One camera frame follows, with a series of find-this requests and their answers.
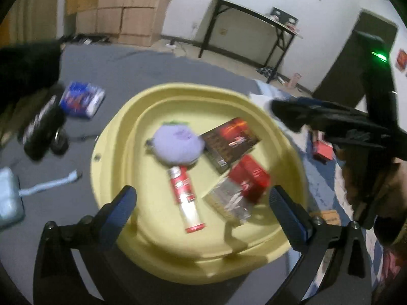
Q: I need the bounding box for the red silver cigarette carton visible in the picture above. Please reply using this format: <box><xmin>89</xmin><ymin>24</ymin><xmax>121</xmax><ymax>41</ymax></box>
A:
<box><xmin>204</xmin><ymin>154</ymin><xmax>271</xmax><ymax>226</ymax></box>

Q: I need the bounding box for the red clear giant lighter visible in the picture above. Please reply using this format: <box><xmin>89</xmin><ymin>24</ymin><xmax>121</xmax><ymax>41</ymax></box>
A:
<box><xmin>168</xmin><ymin>166</ymin><xmax>205</xmax><ymax>233</ymax></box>

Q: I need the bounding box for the purple plush toy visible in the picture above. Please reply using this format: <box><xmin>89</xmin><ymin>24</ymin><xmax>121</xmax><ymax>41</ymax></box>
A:
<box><xmin>146</xmin><ymin>123</ymin><xmax>205</xmax><ymax>167</ymax></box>

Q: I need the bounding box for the person's right hand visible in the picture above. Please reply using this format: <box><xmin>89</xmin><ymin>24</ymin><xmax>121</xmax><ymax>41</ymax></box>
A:
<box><xmin>341</xmin><ymin>155</ymin><xmax>407</xmax><ymax>220</ymax></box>

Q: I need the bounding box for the small red flat box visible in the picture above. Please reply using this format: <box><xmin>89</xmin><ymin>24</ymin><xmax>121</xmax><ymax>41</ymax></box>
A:
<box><xmin>311</xmin><ymin>130</ymin><xmax>334</xmax><ymax>163</ymax></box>

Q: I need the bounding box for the dark brown door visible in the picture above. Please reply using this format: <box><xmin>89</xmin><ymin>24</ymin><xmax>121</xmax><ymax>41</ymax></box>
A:
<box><xmin>312</xmin><ymin>11</ymin><xmax>397</xmax><ymax>108</ymax></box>

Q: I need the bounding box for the blue white checkered quilt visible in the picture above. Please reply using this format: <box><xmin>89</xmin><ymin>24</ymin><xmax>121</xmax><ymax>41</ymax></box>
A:
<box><xmin>249</xmin><ymin>80</ymin><xmax>383</xmax><ymax>304</ymax></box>

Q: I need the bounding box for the pink bag on floor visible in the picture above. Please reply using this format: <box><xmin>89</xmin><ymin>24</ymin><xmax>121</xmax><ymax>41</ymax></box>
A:
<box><xmin>288</xmin><ymin>73</ymin><xmax>301</xmax><ymax>87</ymax></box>

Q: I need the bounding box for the dark clothes pile floor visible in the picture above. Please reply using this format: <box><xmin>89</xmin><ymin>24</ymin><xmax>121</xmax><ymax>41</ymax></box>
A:
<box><xmin>256</xmin><ymin>66</ymin><xmax>281</xmax><ymax>79</ymax></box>

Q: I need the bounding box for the yellow oval plastic tray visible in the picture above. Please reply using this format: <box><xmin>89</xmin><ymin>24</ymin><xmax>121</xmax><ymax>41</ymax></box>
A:
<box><xmin>90</xmin><ymin>83</ymin><xmax>308</xmax><ymax>284</ymax></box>

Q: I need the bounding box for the blue tissue pack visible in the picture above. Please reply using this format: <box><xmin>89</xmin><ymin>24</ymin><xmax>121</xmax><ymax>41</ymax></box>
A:
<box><xmin>59</xmin><ymin>81</ymin><xmax>106</xmax><ymax>119</ymax></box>

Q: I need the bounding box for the black folding table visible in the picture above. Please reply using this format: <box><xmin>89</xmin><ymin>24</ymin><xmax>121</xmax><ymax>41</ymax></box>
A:
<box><xmin>194</xmin><ymin>0</ymin><xmax>301</xmax><ymax>73</ymax></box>

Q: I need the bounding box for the grey bed sheet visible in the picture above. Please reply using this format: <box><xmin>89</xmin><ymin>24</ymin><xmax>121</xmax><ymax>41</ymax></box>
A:
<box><xmin>0</xmin><ymin>43</ymin><xmax>265</xmax><ymax>305</ymax></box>

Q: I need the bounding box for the wooden cabinet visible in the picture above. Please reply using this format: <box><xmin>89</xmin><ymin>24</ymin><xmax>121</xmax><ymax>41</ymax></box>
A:
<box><xmin>64</xmin><ymin>0</ymin><xmax>171</xmax><ymax>47</ymax></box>

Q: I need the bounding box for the light blue charger with cable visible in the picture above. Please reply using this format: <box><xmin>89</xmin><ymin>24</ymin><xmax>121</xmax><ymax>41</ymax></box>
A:
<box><xmin>0</xmin><ymin>167</ymin><xmax>82</xmax><ymax>229</ymax></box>

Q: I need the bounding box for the red wall decoration left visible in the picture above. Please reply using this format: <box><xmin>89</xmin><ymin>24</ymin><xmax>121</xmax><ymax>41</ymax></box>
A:
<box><xmin>396</xmin><ymin>49</ymin><xmax>407</xmax><ymax>71</ymax></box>

